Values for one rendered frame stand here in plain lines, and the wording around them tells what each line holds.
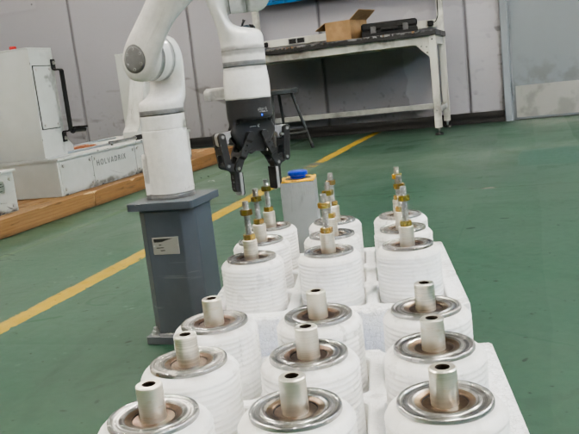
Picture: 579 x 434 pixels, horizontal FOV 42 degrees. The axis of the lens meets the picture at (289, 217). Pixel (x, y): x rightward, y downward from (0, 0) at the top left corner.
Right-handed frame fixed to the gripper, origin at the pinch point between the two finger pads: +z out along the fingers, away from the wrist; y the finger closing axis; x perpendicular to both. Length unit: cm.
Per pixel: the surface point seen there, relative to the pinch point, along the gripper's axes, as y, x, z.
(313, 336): -26, -51, 7
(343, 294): -0.6, -21.7, 15.0
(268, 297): -8.8, -14.2, 14.8
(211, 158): 177, 349, 33
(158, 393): -43, -52, 7
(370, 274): 12.7, -12.0, 16.6
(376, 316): 0.9, -27.1, 17.5
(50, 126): 46, 264, -4
